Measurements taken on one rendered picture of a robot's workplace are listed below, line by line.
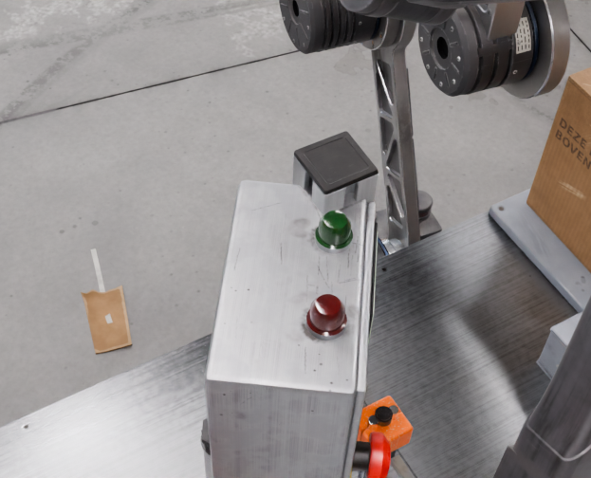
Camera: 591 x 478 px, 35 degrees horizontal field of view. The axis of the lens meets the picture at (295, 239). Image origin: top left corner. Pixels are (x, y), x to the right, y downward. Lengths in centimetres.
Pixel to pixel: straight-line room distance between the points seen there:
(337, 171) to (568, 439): 27
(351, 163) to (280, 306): 12
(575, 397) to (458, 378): 63
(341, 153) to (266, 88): 230
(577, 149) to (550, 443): 72
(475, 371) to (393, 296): 17
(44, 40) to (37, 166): 57
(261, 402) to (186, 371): 75
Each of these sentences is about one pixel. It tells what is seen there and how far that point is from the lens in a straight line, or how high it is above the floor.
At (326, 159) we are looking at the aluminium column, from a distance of 66.
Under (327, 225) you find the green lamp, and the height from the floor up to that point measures 150.
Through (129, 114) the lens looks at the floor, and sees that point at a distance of 290.
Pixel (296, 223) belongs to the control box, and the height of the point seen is 147.
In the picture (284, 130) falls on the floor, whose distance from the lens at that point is 283.
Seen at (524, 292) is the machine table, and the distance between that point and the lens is 147.
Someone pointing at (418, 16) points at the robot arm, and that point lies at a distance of 95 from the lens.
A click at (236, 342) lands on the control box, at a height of 147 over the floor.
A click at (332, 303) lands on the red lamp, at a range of 58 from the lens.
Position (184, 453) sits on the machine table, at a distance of 128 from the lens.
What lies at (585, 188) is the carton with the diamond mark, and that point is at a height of 98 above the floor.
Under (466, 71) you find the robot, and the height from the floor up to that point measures 114.
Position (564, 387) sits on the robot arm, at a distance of 75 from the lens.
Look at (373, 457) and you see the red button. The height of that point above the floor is 134.
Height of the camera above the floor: 197
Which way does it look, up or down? 51 degrees down
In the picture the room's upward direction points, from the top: 3 degrees clockwise
